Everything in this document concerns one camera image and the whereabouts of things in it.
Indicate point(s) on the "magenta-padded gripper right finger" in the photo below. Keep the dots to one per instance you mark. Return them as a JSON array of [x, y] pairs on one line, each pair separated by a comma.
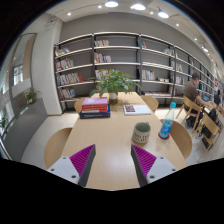
[[160, 168]]

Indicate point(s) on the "person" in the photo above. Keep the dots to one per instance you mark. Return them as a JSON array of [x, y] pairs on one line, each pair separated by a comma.
[[217, 99], [190, 91]]

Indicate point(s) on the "black backpack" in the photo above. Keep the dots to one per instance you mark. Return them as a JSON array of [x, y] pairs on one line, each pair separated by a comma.
[[209, 123]]

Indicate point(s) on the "wooden frame chair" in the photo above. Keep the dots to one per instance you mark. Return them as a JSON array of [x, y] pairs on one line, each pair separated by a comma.
[[190, 108], [210, 126]]

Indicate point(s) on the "beige dotted ceramic mug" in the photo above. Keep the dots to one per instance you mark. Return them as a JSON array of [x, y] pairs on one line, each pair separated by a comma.
[[140, 134]]

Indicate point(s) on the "grey wall shelf unit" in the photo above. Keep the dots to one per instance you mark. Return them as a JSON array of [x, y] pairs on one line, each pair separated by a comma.
[[80, 70]]

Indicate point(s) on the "green potted plant, white pot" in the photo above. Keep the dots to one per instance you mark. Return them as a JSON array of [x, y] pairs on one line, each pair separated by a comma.
[[113, 81]]

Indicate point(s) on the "light wooden round-backed chair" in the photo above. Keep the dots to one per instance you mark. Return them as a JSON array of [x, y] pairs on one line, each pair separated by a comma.
[[78, 104], [53, 146], [150, 102], [181, 138]]

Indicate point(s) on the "thick dark blue book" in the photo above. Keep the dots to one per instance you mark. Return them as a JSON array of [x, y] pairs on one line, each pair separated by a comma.
[[94, 115]]

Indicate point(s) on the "leafy plant by window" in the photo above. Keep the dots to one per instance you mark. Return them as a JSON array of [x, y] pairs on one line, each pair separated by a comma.
[[32, 96]]

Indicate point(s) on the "clear bottle with cyan cap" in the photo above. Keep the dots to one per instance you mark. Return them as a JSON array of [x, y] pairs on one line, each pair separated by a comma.
[[166, 125]]

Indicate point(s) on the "open laptop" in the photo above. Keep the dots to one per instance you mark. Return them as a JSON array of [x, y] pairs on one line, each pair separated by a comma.
[[206, 98]]

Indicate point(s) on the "pink book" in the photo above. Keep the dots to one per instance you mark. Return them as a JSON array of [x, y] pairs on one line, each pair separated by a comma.
[[95, 101]]

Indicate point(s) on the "white booklet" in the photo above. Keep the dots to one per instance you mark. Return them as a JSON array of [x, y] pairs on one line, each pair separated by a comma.
[[137, 109]]

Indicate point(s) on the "red book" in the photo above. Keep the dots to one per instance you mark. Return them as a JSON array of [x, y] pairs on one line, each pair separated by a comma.
[[94, 108]]

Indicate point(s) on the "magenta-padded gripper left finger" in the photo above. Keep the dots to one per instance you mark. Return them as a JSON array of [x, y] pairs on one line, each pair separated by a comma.
[[63, 166]]

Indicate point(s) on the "ceiling lights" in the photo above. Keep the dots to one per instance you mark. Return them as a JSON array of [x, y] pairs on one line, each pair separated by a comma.
[[138, 6]]

